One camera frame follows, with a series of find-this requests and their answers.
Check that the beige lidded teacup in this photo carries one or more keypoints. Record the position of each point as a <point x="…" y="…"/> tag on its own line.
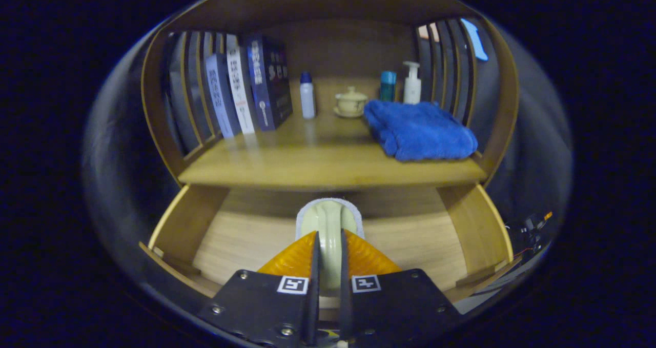
<point x="351" y="103"/>

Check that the black tool orange tip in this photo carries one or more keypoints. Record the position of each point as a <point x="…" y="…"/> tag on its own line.
<point x="533" y="227"/>

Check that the dark blue book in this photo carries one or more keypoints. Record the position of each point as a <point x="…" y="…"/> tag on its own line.
<point x="269" y="81"/>

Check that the teal bottle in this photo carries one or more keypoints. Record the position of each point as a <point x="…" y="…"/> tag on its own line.
<point x="388" y="86"/>

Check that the black backdrop cloth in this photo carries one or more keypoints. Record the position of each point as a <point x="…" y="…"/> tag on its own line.
<point x="123" y="174"/>

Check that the white book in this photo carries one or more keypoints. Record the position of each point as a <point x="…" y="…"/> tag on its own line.
<point x="241" y="86"/>

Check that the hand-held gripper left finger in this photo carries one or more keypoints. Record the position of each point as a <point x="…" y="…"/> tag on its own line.
<point x="311" y="297"/>

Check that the small white bottle blue cap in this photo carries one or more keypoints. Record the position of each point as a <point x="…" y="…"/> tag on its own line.
<point x="307" y="99"/>

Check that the white pump bottle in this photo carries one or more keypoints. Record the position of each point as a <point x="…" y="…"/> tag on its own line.
<point x="412" y="87"/>

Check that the wooden countertop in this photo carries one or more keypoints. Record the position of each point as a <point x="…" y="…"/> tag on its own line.
<point x="318" y="158"/>

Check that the light blue book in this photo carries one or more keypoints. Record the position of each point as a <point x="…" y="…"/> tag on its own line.
<point x="221" y="97"/>

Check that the blue folded towel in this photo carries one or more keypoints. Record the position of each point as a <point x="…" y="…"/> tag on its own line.
<point x="420" y="130"/>

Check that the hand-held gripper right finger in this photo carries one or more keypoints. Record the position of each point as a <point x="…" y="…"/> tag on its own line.
<point x="344" y="297"/>

